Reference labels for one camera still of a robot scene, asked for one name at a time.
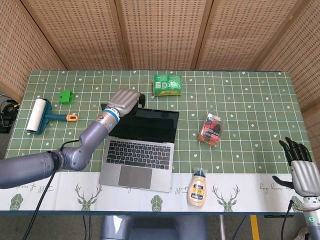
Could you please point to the grey robot torso base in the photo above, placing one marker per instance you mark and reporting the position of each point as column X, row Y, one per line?
column 152, row 228

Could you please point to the teal lint roller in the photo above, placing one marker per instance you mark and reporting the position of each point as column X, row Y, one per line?
column 36, row 115

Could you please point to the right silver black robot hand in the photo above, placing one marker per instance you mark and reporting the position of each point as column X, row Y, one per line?
column 306, row 178

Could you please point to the clear box of red clips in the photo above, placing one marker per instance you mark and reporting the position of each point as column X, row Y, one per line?
column 211, row 130

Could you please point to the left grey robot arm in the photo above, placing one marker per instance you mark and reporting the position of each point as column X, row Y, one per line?
column 85, row 147

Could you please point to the green tissue pack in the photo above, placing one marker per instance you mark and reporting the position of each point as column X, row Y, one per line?
column 167, row 85

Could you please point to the green checked tablecloth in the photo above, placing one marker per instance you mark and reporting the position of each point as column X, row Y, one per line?
column 237, row 100

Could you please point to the mayonnaise squeeze bottle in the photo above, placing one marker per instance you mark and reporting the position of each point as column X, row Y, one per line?
column 196, row 192

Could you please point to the silver laptop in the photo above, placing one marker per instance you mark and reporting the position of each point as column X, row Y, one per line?
column 137, row 160

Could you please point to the green plastic block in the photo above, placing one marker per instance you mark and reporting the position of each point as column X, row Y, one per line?
column 65, row 97

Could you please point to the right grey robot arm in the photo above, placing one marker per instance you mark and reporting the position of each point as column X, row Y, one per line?
column 312, row 220

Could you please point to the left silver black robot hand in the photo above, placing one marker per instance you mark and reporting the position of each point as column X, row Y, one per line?
column 123, row 100

